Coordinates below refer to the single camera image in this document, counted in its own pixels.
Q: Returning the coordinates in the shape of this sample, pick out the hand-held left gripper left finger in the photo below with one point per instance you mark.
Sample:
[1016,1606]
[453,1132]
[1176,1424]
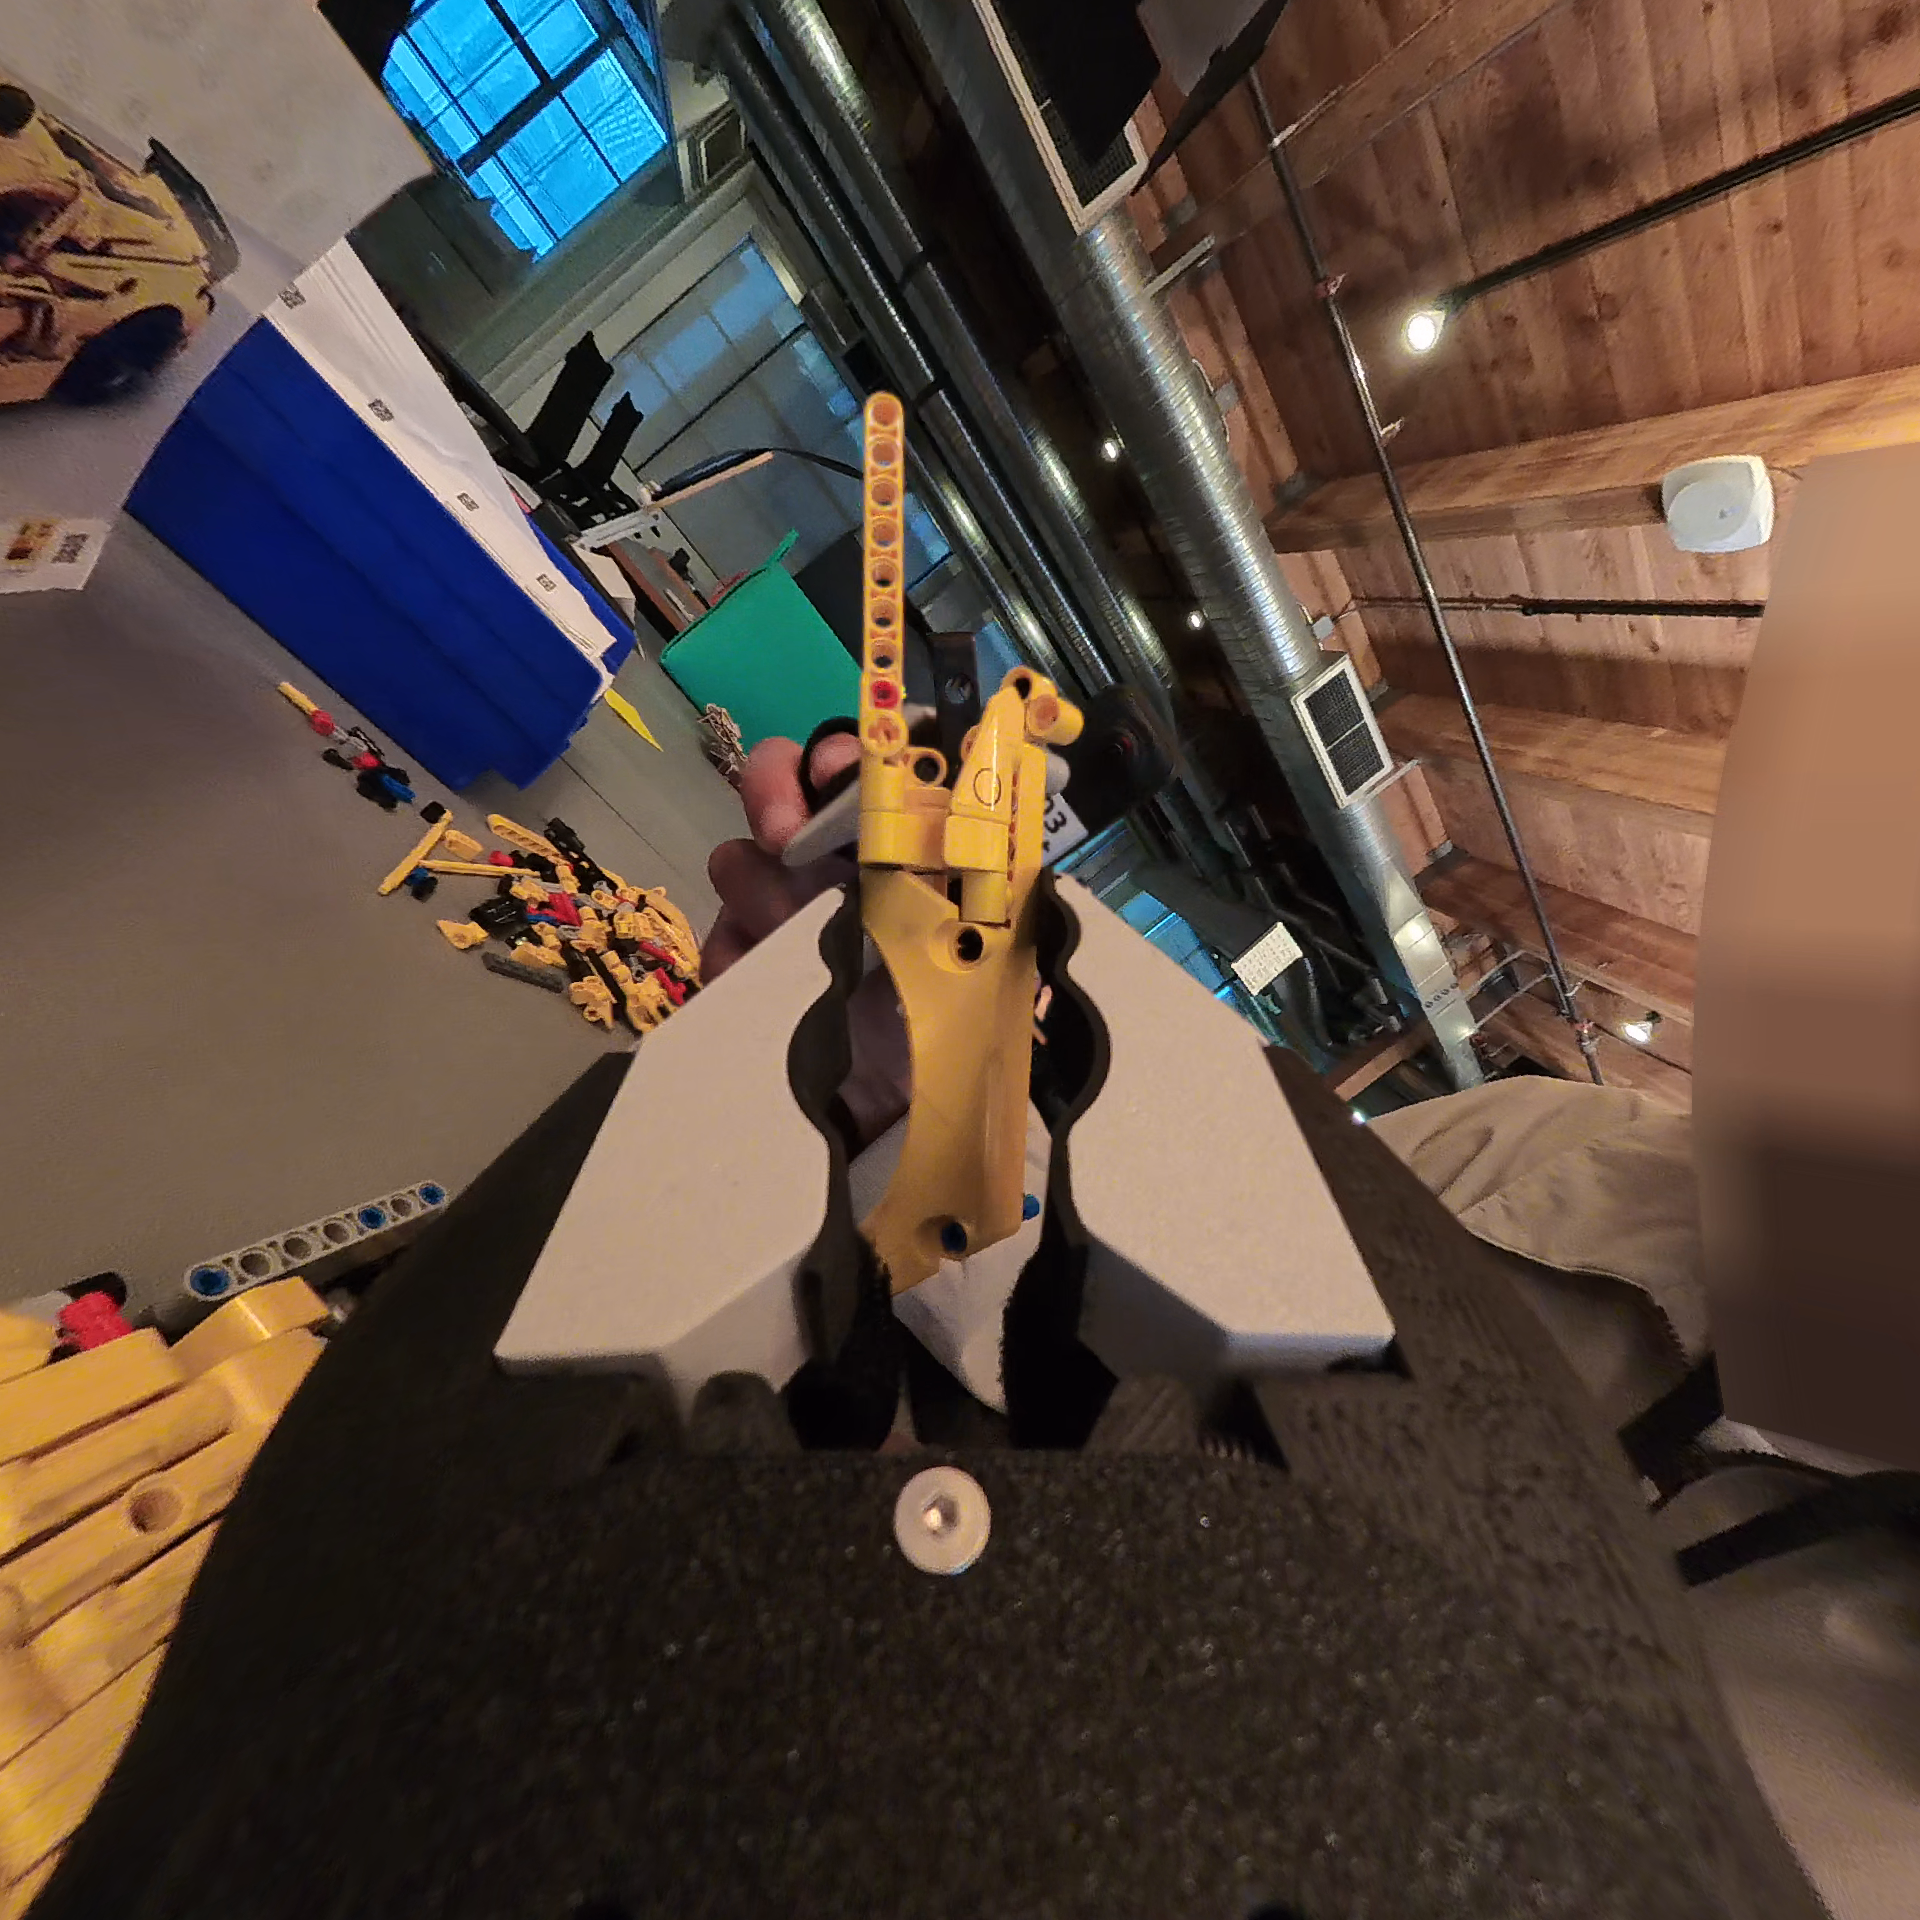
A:
[674,1200]

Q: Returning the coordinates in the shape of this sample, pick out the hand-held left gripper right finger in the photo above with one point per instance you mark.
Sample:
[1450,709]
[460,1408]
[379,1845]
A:
[1213,1200]

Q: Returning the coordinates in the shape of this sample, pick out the yellow brick beam assembly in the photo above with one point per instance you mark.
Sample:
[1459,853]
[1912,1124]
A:
[960,1020]

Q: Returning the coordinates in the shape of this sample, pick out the person's right hand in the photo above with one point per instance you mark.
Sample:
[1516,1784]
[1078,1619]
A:
[750,901]

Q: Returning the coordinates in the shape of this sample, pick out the white vent grille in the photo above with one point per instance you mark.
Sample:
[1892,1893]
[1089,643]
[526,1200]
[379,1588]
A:
[1339,728]

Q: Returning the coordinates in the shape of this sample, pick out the white hanging paper sign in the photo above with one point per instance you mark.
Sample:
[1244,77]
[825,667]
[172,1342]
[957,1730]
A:
[1264,957]

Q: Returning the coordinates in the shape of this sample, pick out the pile of loose brick pieces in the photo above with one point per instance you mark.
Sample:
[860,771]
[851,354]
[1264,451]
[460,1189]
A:
[586,931]

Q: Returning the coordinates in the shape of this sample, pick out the teal green plastic bin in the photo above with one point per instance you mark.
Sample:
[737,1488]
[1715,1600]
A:
[750,662]

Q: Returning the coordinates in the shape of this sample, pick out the yellow flat marker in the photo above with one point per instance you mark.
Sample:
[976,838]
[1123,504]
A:
[628,717]

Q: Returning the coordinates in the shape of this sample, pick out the ceiling spot lamp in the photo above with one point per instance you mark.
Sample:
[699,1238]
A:
[1422,331]

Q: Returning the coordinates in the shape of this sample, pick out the cluster of small brick pins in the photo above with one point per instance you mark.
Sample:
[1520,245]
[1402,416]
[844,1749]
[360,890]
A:
[369,757]

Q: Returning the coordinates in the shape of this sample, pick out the black high-back chair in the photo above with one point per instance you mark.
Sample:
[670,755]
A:
[562,406]
[614,451]

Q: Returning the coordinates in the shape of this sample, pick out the white ceiling device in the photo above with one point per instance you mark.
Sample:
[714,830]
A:
[1717,507]

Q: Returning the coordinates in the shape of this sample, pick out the partly built toy car model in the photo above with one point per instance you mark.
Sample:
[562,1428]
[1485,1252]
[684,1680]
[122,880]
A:
[106,1500]

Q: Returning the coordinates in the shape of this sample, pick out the blue storage bin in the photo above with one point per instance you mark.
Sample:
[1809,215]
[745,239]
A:
[345,586]

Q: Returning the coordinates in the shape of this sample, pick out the stack of white paper sheets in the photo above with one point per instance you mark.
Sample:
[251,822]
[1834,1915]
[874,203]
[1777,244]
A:
[405,389]

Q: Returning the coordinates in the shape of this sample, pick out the large paned window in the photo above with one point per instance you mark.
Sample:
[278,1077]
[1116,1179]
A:
[524,120]

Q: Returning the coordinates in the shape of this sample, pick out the instruction booklet with yellow car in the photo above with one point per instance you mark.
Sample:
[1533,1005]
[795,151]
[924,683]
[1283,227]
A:
[225,90]

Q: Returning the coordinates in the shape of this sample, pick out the silver ventilation duct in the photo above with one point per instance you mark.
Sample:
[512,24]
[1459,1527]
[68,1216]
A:
[1184,451]

